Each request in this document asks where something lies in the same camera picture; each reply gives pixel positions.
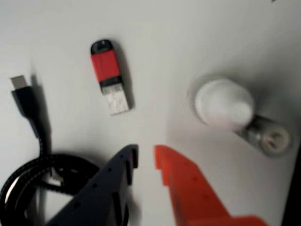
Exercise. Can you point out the red black USB stick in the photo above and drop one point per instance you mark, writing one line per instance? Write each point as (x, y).
(104, 66)

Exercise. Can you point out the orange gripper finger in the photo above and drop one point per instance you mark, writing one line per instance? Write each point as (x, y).
(195, 195)

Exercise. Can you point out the small white light bulb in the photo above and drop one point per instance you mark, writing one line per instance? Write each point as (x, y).
(223, 101)

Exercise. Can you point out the dark navy gripper finger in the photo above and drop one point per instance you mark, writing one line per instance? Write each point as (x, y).
(101, 195)

